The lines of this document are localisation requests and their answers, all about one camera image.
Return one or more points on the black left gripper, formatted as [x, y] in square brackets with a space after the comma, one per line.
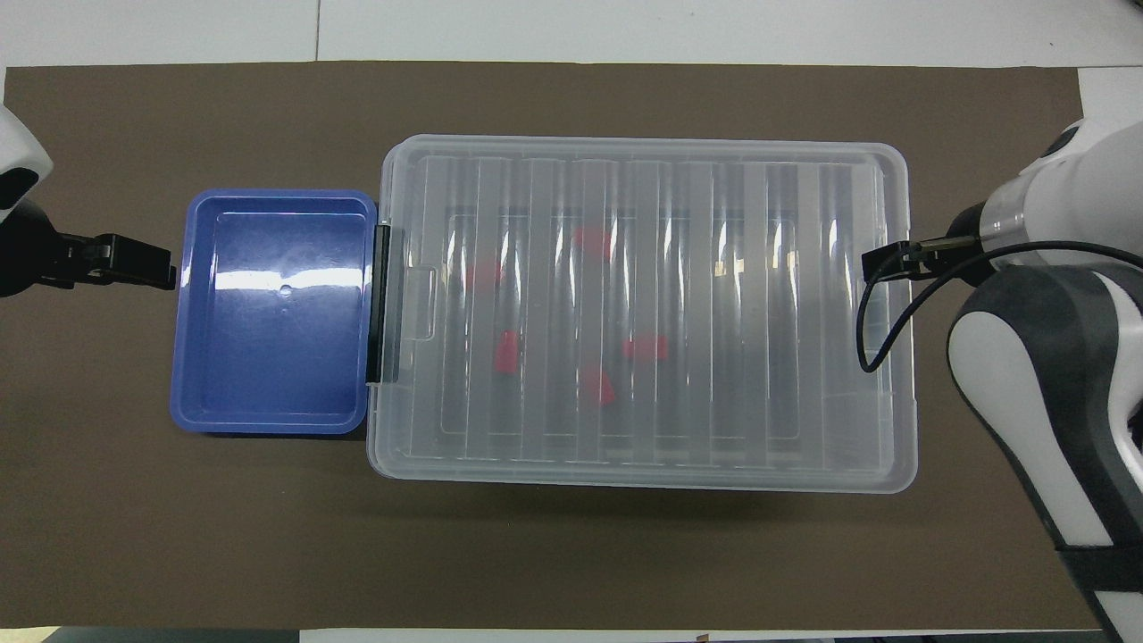
[22, 254]

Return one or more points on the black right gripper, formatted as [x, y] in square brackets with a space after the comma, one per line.
[966, 223]

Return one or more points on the clear ribbed box lid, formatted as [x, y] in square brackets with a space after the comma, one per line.
[759, 295]

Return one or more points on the red block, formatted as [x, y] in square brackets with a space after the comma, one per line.
[594, 239]
[596, 386]
[645, 346]
[507, 351]
[485, 273]

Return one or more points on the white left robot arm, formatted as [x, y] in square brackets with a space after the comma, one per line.
[18, 152]

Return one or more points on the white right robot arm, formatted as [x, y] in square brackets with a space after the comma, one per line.
[1027, 357]

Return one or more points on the blue plastic tray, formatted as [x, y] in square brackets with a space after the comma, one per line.
[268, 357]

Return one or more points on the clear plastic storage box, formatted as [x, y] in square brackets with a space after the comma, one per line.
[375, 420]

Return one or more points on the brown table mat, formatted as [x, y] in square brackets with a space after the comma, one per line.
[268, 536]

